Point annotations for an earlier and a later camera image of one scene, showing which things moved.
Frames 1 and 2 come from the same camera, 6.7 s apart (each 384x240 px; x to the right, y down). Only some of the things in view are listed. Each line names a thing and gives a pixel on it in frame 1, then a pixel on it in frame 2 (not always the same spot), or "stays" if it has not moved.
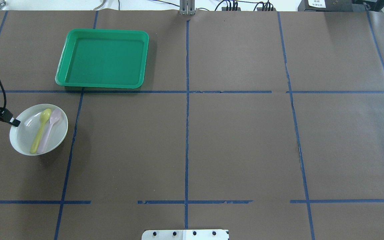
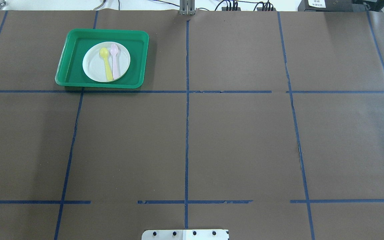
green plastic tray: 103,58 stays
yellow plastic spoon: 45,115 -> 104,52
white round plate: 43,129 -> 93,63
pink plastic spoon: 55,115 -> 114,49
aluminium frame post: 187,7 stays
